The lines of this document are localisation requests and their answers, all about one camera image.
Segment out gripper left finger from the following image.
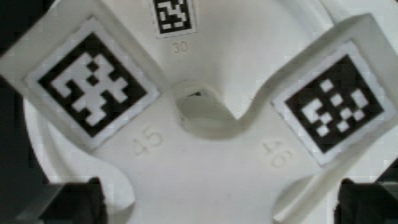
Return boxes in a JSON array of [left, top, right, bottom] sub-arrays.
[[13, 177, 108, 224]]

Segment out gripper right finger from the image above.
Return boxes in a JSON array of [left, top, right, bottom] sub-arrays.
[[333, 179, 398, 224]]

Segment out white cross-shaped table base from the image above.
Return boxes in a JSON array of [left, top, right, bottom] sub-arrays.
[[0, 0, 398, 224]]

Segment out white round table top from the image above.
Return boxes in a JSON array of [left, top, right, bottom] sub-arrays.
[[22, 0, 398, 224]]

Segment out white cylindrical table leg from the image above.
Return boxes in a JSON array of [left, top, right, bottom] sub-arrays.
[[171, 80, 241, 139]]

